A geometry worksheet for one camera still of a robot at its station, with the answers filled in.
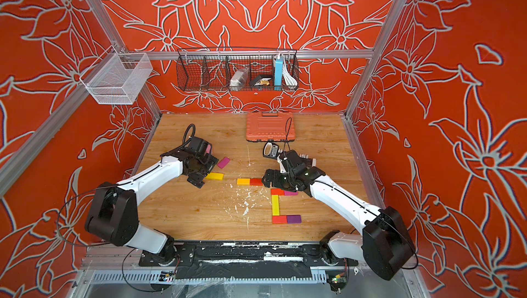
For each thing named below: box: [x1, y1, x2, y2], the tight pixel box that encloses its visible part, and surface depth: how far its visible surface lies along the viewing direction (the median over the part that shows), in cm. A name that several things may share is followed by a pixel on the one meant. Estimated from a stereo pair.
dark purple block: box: [286, 214, 302, 224], surface depth 83 cm
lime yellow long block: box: [271, 195, 280, 217], surface depth 86 cm
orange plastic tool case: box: [245, 111, 296, 143], surface depth 109 cm
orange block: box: [236, 177, 251, 187], surface depth 94 cm
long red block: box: [271, 214, 288, 225], surface depth 83 cm
